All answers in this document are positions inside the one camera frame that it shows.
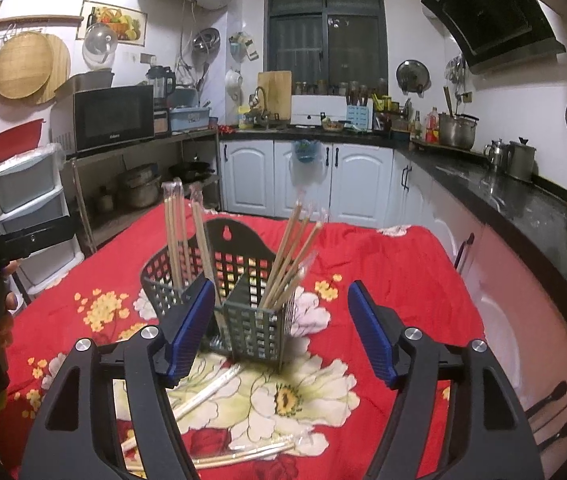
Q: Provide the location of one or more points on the black range hood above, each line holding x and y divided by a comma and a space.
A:
493, 34

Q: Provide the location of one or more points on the fruit picture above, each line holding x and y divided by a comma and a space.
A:
130, 25

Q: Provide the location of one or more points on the plastic drawer tower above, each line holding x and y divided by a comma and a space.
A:
31, 192

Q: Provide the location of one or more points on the black microwave oven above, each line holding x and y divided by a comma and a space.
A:
90, 120

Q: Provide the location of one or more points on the person left hand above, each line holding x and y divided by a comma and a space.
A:
11, 303

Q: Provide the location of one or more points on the dark green utensil caddy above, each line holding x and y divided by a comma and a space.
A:
238, 329

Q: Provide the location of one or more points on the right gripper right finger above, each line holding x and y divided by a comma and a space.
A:
487, 435

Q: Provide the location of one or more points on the red plastic basin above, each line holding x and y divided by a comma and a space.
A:
20, 139

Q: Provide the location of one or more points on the large steel stockpot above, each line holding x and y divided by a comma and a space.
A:
457, 131

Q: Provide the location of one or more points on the steel kettle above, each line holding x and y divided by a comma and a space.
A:
496, 154

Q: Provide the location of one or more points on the blue knife block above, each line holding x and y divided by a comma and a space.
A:
359, 117

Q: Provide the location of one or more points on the dark kitchen window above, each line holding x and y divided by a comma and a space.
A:
329, 41

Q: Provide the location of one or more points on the hanging glass pot lid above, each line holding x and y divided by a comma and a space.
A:
412, 76

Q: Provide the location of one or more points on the round bamboo tray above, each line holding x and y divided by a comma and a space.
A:
25, 65

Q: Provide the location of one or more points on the red floral tablecloth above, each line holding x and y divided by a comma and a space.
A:
337, 386

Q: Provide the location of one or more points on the wooden cutting board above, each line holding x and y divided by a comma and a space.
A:
277, 85

